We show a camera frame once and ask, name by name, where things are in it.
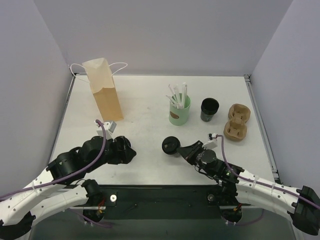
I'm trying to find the black coffee cup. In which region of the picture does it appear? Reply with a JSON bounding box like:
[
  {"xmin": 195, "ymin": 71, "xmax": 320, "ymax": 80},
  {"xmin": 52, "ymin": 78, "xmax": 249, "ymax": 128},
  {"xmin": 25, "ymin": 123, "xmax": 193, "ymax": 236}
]
[{"xmin": 167, "ymin": 152, "xmax": 181, "ymax": 158}]

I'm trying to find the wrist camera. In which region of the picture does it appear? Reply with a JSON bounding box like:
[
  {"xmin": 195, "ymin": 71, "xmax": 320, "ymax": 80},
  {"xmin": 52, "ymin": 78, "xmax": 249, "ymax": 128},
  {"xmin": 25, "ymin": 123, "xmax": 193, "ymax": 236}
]
[
  {"xmin": 95, "ymin": 121, "xmax": 117, "ymax": 140},
  {"xmin": 202, "ymin": 133, "xmax": 218, "ymax": 150}
]

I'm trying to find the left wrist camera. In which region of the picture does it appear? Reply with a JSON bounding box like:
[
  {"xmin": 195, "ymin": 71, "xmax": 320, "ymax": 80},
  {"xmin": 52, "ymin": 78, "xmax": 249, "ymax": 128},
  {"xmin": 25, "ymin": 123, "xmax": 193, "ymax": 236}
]
[{"xmin": 95, "ymin": 121, "xmax": 117, "ymax": 140}]

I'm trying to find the green straw holder cup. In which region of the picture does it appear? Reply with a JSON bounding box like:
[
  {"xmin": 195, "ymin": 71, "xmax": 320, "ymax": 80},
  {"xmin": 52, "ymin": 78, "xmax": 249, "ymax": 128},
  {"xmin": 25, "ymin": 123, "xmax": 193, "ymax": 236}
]
[{"xmin": 168, "ymin": 96, "xmax": 191, "ymax": 126}]

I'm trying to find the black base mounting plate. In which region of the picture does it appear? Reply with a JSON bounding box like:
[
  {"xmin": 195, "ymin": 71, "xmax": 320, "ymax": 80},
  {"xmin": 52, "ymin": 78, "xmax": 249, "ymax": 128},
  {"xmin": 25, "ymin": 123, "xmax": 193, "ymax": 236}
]
[{"xmin": 71, "ymin": 184, "xmax": 252, "ymax": 221}]

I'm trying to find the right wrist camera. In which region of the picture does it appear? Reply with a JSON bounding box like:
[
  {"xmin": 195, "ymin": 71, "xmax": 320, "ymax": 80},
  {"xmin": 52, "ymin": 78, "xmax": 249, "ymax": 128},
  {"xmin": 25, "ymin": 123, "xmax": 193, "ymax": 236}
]
[{"xmin": 202, "ymin": 133, "xmax": 218, "ymax": 150}]

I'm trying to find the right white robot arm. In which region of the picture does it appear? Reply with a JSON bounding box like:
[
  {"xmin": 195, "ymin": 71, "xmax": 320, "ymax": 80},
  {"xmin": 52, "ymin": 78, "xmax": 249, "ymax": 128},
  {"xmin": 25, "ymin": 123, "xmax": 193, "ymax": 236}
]
[{"xmin": 177, "ymin": 141, "xmax": 320, "ymax": 236}]

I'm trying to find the brown paper bag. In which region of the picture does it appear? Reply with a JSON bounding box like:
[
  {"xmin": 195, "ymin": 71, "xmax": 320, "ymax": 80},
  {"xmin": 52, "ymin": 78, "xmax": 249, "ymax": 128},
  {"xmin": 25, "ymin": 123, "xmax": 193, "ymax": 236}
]
[{"xmin": 69, "ymin": 57, "xmax": 128, "ymax": 122}]

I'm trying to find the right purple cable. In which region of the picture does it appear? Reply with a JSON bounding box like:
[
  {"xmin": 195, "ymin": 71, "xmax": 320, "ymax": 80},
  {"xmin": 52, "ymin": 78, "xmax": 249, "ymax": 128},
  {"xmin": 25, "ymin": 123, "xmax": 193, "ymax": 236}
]
[{"xmin": 216, "ymin": 134, "xmax": 320, "ymax": 226}]

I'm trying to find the black cup lid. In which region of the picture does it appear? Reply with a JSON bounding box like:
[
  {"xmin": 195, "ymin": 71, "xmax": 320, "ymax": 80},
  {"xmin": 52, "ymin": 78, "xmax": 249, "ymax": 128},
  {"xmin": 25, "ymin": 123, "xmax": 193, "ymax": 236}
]
[{"xmin": 161, "ymin": 136, "xmax": 181, "ymax": 155}]

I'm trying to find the brown pulp cup carrier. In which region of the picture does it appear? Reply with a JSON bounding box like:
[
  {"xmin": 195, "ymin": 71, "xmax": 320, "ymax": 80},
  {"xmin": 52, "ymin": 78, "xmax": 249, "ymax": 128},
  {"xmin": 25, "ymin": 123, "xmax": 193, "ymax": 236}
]
[{"xmin": 223, "ymin": 103, "xmax": 251, "ymax": 142}]

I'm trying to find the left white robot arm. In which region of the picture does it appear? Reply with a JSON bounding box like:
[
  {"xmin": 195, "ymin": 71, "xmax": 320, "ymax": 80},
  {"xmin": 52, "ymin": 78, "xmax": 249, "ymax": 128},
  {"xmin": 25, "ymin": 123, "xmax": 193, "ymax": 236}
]
[{"xmin": 0, "ymin": 136, "xmax": 137, "ymax": 240}]

